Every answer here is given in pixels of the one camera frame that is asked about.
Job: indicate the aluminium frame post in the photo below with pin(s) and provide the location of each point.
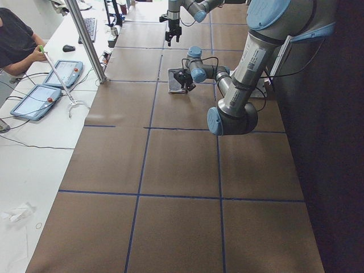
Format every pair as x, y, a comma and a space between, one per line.
85, 38

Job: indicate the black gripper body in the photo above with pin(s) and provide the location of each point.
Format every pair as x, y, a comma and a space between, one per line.
173, 27
185, 80

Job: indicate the pink towel with white edge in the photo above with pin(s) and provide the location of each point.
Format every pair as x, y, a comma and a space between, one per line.
173, 85

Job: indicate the person in black shirt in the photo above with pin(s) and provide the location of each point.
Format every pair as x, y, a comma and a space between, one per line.
20, 46

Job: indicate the black computer mouse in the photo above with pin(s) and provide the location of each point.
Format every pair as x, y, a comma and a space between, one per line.
68, 48

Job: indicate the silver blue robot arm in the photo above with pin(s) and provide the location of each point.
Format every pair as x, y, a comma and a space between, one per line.
269, 23
197, 9

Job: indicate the lower blue teach pendant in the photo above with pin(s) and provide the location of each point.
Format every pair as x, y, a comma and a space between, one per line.
36, 103

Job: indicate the small metal cup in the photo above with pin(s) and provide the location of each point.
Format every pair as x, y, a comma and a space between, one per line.
114, 31

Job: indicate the long reacher grabber tool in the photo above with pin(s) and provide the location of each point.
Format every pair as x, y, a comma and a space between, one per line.
73, 102

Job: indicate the crumpled white tissue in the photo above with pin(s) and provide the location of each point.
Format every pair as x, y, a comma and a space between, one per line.
22, 212

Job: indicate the black keyboard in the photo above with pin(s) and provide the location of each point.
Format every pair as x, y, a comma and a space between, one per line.
91, 27

